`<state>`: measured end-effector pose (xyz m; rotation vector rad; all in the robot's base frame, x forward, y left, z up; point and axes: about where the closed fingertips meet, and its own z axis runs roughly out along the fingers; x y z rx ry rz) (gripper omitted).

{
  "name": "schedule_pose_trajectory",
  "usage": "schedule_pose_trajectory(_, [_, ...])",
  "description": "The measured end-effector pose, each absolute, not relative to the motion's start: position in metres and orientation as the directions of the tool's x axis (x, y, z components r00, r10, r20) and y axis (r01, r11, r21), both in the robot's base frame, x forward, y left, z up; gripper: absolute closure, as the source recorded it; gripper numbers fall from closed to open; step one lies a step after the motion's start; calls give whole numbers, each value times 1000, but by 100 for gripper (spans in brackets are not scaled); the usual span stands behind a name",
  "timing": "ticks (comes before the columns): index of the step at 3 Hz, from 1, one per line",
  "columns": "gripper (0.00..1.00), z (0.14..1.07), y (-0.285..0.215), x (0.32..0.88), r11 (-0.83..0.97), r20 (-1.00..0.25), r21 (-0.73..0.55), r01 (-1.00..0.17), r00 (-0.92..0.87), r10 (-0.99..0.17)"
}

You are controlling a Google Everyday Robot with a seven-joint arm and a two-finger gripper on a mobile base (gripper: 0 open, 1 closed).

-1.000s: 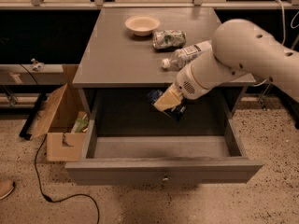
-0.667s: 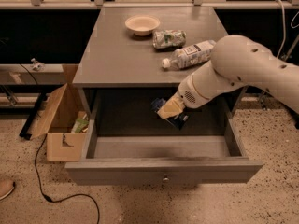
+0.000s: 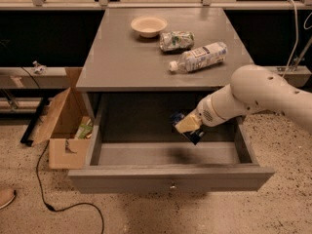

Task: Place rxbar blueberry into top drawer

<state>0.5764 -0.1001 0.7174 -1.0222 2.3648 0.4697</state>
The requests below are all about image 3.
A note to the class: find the green packet in box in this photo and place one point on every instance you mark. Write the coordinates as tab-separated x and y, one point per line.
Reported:
83	131

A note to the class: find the open grey top drawer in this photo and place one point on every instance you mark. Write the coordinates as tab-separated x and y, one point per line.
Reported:
223	160

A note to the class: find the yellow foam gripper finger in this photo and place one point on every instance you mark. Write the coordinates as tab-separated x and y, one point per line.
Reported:
190	122

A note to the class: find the black table leg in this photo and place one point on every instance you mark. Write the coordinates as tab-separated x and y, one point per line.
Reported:
25	139

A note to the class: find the shoe tip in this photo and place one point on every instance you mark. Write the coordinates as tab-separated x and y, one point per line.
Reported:
7	196

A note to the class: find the small clear plastic object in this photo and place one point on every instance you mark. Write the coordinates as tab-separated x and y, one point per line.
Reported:
39	68

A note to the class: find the white paper bowl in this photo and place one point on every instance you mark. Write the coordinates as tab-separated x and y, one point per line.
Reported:
148	27

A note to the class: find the grey drawer cabinet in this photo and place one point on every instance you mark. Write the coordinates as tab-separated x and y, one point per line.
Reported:
131	74

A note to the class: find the dark blue rxbar wrapper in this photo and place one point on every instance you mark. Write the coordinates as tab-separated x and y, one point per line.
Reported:
194	135

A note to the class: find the open cardboard box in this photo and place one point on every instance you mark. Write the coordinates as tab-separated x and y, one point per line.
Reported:
66	112

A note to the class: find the clear plastic water bottle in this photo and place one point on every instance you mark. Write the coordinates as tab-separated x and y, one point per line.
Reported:
199	58

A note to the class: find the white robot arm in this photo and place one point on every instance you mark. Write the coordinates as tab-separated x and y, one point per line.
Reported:
252	88

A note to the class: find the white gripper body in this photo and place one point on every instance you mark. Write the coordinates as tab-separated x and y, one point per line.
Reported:
205	113

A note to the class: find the crushed green white can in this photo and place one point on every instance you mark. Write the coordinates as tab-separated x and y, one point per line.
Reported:
176	41

